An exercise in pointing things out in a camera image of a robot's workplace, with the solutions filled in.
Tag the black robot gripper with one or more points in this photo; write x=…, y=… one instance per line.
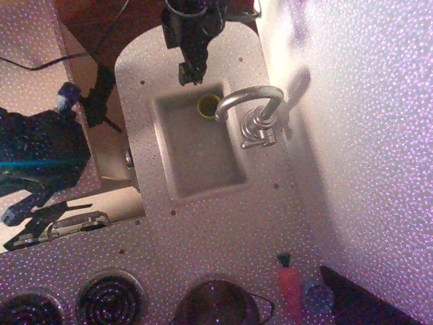
x=191, y=29

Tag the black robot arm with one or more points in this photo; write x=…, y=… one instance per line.
x=191, y=26

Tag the silver faucet base with lever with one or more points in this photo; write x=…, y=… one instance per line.
x=257, y=130

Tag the silver curved faucet spout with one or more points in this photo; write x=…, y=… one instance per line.
x=274, y=95

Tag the silver round cabinet knob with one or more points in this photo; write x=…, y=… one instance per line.
x=129, y=159

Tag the white toy sink counter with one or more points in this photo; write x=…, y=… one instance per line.
x=212, y=209

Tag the dark round cooking pot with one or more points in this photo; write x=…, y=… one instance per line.
x=219, y=301

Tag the red toy carrot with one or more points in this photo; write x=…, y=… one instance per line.
x=289, y=282

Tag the black coil stove burner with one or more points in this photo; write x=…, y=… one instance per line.
x=112, y=296

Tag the small blue grey cup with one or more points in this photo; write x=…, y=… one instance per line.
x=317, y=297

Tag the dark red box corner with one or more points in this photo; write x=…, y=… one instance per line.
x=355, y=305

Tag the black left stove burner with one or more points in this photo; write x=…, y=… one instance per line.
x=32, y=306

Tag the silver cabinet door handle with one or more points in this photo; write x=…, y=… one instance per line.
x=84, y=222

